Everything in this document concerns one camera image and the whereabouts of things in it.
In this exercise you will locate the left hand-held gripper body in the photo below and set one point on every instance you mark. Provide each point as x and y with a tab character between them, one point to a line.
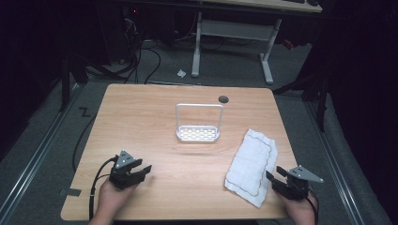
122	175

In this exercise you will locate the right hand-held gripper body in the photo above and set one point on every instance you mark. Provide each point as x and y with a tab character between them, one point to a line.
295	184

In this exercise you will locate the white towel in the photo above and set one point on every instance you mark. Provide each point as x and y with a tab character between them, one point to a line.
252	167

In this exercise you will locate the white towel rack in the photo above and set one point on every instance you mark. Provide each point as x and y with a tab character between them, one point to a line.
199	132

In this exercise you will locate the person's right hand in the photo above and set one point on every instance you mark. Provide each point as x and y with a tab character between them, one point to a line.
299	207

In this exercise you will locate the grey tape strip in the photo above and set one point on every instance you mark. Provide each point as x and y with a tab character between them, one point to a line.
70	192

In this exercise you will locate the black tape mark on floor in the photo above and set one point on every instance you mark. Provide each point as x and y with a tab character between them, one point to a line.
84	112

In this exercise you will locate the black metal stand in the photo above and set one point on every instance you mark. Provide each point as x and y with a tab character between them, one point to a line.
316	90
67	78

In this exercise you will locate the black round table grommet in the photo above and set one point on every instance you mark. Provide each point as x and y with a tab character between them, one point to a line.
223	99

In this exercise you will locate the crumpled white paper scrap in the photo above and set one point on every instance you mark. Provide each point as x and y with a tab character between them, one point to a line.
181	73

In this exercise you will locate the white-legged desk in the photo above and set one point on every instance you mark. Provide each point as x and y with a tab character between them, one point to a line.
233	31

